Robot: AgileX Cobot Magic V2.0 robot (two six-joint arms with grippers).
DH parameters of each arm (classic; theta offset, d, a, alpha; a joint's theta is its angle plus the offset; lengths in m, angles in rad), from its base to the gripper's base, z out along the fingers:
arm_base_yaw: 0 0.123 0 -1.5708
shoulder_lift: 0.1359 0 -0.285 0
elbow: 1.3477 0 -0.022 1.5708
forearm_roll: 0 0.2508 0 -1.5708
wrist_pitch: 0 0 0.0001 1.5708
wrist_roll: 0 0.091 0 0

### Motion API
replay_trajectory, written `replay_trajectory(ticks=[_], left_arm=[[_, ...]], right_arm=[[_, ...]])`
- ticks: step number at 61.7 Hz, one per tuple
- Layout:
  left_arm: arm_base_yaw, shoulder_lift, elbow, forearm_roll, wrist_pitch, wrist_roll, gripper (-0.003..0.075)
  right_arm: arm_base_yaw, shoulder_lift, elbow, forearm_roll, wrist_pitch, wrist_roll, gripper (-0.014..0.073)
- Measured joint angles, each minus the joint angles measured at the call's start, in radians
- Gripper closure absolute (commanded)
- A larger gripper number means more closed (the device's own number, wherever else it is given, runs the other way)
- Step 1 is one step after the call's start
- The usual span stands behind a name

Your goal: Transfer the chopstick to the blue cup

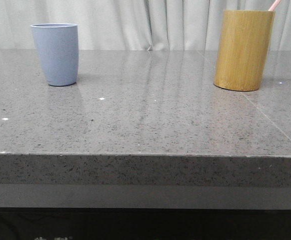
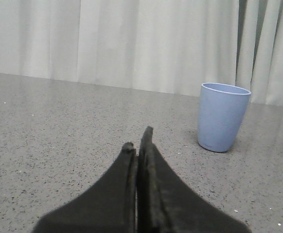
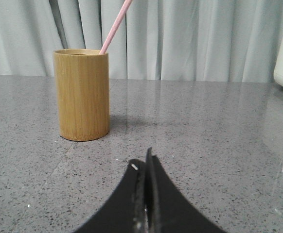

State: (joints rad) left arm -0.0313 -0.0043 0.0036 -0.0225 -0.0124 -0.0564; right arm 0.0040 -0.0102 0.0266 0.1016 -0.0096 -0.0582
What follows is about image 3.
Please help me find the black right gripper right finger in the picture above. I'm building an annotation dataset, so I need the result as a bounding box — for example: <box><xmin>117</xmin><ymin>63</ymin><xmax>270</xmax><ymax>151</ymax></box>
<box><xmin>145</xmin><ymin>148</ymin><xmax>224</xmax><ymax>233</ymax></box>

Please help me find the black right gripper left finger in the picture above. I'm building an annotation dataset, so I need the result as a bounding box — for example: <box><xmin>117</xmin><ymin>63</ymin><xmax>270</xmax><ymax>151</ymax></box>
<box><xmin>76</xmin><ymin>159</ymin><xmax>145</xmax><ymax>233</ymax></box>

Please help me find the pink chopstick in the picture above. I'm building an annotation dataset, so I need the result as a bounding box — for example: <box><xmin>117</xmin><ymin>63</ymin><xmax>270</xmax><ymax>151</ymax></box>
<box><xmin>99</xmin><ymin>0</ymin><xmax>133</xmax><ymax>55</ymax></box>

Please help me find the bamboo cylinder cup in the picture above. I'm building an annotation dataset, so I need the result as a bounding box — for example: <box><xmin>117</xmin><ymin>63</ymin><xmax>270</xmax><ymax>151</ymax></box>
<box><xmin>53</xmin><ymin>49</ymin><xmax>110</xmax><ymax>142</ymax></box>

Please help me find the grey-white curtain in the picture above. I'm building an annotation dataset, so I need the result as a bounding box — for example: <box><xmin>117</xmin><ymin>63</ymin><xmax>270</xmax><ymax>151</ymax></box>
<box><xmin>0</xmin><ymin>0</ymin><xmax>283</xmax><ymax>83</ymax></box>

